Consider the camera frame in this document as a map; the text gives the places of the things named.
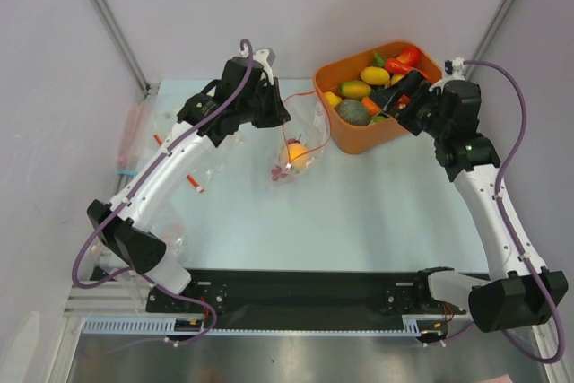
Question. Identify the red grape bunch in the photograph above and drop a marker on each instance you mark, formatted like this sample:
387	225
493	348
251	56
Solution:
278	172

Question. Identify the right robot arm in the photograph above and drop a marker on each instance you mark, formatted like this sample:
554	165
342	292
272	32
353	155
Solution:
521	290

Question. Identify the orange plastic bin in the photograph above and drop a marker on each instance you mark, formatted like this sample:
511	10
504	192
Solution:
358	139

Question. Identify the green netted melon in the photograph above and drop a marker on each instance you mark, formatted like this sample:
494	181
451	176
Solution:
353	112

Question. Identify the yellow orange peach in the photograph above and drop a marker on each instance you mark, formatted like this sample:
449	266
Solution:
295	158

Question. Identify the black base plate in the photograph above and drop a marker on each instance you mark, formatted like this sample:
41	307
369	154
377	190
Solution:
309	299

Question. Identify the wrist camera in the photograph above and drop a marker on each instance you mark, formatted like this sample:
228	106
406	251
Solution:
454	69
262	61

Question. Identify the clear zip top bag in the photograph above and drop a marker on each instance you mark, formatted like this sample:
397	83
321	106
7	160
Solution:
309	123

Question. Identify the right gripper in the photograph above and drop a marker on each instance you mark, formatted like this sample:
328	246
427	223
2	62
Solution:
408	112

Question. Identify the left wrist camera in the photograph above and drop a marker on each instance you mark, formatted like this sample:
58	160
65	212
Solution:
262	61

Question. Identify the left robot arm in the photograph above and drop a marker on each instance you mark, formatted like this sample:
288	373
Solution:
247	92

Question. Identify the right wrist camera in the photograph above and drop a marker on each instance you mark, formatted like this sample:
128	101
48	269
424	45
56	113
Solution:
454	69

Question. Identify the green yellow mango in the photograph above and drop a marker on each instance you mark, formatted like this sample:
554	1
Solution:
356	90

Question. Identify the pile of clear bags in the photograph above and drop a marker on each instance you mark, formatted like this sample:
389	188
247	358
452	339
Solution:
125	223

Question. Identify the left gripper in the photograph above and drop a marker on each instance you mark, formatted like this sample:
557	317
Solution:
279	114

